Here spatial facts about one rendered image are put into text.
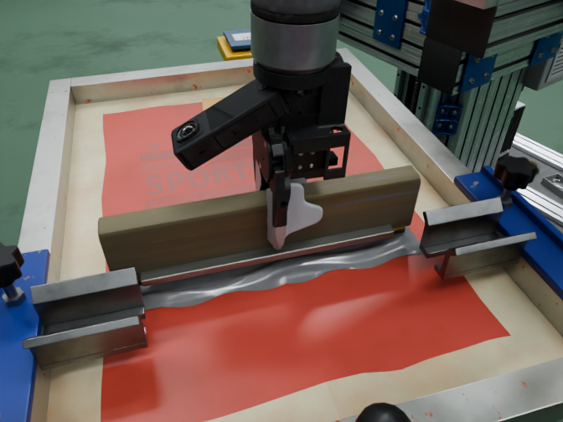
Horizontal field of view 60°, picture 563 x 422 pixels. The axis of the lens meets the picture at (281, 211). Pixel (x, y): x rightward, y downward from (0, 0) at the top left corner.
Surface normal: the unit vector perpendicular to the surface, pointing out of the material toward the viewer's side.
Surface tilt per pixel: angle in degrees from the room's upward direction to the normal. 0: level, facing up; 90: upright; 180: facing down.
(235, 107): 28
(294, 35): 89
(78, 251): 0
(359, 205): 91
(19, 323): 0
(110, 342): 90
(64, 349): 90
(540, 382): 0
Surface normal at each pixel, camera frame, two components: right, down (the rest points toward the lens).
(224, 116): -0.44, -0.60
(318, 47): 0.51, 0.56
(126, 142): 0.00, -0.77
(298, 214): 0.27, 0.54
